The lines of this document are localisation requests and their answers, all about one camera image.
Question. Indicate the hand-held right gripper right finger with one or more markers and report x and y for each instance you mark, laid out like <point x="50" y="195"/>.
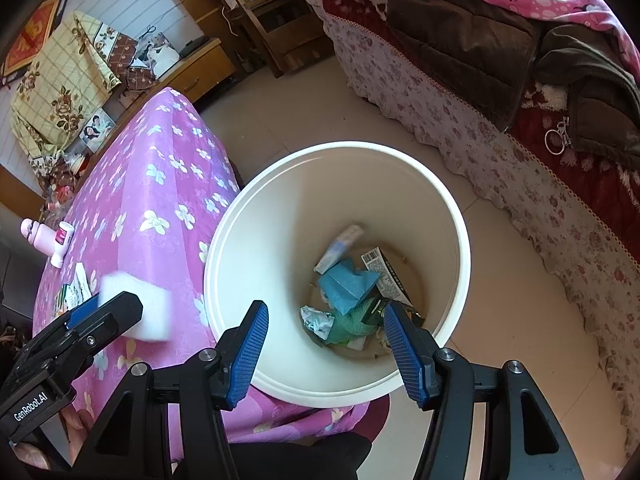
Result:
<point x="407" y="355"/>

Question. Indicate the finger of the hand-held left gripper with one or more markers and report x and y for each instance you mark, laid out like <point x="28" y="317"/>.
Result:
<point x="110" y="317"/>
<point x="82" y="312"/>

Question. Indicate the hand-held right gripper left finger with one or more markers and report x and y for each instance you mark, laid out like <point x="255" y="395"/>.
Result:
<point x="247" y="355"/>

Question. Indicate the white sponge block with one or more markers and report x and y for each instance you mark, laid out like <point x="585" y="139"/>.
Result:
<point x="150" y="305"/>

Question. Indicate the dark green packet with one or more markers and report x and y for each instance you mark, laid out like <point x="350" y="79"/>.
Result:
<point x="375" y="310"/>

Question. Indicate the green terry towel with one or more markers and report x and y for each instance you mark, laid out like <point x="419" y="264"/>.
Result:
<point x="350" y="329"/>

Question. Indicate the white green wrapper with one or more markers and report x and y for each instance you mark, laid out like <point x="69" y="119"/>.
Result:
<point x="317" y="322"/>

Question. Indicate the white carton with barcode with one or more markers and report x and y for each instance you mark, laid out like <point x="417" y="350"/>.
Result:
<point x="387" y="275"/>

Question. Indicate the blue snack packet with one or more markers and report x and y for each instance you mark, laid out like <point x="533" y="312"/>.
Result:
<point x="345" y="285"/>

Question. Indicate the white blue medicine box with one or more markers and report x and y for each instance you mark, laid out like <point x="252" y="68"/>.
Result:
<point x="340" y="250"/>

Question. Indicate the white plastic bucket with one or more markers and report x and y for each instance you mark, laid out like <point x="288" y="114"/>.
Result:
<point x="280" y="210"/>

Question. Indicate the person's left hand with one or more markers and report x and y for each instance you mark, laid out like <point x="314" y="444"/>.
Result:
<point x="35" y="460"/>

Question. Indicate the white printed snack packet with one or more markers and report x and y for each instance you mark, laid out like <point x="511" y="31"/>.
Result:
<point x="77" y="287"/>

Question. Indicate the white bottle with pink label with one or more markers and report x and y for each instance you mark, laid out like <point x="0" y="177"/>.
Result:
<point x="61" y="245"/>

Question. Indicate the red and white packets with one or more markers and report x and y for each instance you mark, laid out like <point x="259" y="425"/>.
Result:
<point x="64" y="191"/>

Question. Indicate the pink floral tablecloth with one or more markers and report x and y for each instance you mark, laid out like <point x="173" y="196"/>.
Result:
<point x="150" y="185"/>

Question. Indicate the framed couple photo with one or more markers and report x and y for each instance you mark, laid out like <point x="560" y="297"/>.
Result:
<point x="95" y="130"/>

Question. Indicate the bed with floral skirt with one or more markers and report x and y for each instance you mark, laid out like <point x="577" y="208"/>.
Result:
<point x="500" y="160"/>

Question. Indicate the yellow floral cloth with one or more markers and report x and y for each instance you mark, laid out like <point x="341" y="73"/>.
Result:
<point x="55" y="90"/>

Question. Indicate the wooden cabinet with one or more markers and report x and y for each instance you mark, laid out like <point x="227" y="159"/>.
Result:
<point x="200" y="75"/>

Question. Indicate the brown patterned cloth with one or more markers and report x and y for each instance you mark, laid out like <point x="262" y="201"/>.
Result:
<point x="122" y="55"/>

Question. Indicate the unframed white photo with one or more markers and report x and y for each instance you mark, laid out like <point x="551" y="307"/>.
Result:
<point x="160" y="57"/>

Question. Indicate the small black box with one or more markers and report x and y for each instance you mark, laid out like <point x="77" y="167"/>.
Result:
<point x="192" y="46"/>

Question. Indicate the brown jacket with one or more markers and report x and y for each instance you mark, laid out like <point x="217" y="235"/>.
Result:
<point x="460" y="60"/>

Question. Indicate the wooden chair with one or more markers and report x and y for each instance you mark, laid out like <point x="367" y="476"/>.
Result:
<point x="280" y="35"/>

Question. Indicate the pink printed blanket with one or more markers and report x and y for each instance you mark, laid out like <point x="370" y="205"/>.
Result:
<point x="550" y="0"/>

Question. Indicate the red framed wall hanging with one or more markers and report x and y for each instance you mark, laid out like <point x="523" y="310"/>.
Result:
<point x="35" y="35"/>

